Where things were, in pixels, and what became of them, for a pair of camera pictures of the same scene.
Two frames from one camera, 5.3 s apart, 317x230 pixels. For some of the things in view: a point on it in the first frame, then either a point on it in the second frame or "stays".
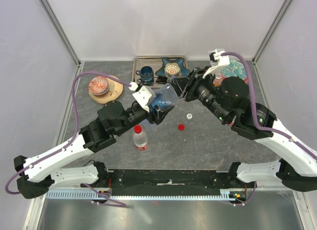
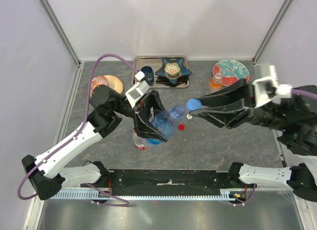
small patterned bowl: x=172 y=69 stays
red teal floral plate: x=234 y=68 stays
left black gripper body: x=155 y=119 to x=146 y=103
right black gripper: x=198 y=73 to x=238 y=91
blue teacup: x=146 y=74 stays
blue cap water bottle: x=164 y=99 to x=167 y=123
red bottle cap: x=181 y=127 stays
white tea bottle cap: x=189 y=116 stays
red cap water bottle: x=140 y=139 stays
